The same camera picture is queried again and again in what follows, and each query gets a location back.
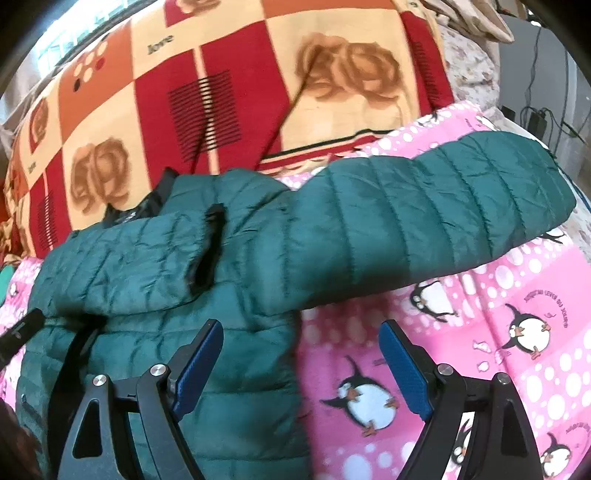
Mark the red orange rose blanket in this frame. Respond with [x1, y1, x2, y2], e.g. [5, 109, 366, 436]
[1, 1, 454, 258]

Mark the beige curtain fabric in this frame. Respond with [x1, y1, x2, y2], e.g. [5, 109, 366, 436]
[421, 0, 515, 44]

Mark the pink penguin blanket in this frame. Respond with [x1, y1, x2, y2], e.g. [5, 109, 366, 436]
[1, 102, 590, 479]

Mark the teal green garment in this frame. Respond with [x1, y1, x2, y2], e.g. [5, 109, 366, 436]
[0, 265, 15, 305]

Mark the floral white bedsheet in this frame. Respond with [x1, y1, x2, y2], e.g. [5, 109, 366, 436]
[439, 25, 502, 121]

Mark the black power adapter with cables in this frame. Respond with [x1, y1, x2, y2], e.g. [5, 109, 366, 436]
[500, 27, 588, 158]

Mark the green quilted puffer jacket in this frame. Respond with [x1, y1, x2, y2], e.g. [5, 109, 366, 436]
[16, 131, 576, 479]

